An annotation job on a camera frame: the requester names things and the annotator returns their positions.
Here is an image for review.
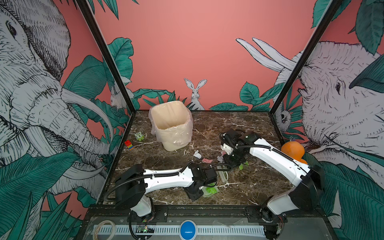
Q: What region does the light green dustpan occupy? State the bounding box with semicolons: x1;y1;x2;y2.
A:
202;183;219;198

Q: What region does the beige trash bin with liner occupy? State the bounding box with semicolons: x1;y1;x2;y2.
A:
149;101;193;152

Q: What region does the light green hand brush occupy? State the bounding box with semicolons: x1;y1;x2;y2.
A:
216;166;229;184

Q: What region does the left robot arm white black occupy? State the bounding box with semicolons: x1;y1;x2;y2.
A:
104;162;218;223

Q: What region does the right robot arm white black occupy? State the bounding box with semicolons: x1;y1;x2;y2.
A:
219;129;325;221

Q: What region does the pink paper scrap middle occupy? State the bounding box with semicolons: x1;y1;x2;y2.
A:
202;158;213;164

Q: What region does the green paper scrap lower left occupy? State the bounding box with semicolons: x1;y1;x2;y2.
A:
207;183;217;194

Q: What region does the white paper scrap upper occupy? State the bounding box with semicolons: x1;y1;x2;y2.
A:
194;150;202;159

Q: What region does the small white paper scrap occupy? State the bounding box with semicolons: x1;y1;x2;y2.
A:
217;156;224;163

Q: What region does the small green frog toy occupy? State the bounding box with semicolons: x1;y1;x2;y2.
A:
135;132;145;142

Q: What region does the red blue toy block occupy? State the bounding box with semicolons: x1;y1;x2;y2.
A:
125;140;134;150

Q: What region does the coiled clear tube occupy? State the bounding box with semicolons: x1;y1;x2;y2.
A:
92;221;117;240

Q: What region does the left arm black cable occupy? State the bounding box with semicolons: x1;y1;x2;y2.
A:
209;162;233;173

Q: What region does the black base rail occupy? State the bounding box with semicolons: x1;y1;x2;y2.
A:
82;205;329;228

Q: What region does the right black frame post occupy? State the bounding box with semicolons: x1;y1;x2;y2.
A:
269;0;343;117

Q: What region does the black frame post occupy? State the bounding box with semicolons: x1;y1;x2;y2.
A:
269;0;343;117
76;0;136;114

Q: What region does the white slotted cable duct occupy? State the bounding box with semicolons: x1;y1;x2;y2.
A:
92;224;266;238

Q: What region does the left black frame post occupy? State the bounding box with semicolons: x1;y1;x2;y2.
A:
76;0;136;114

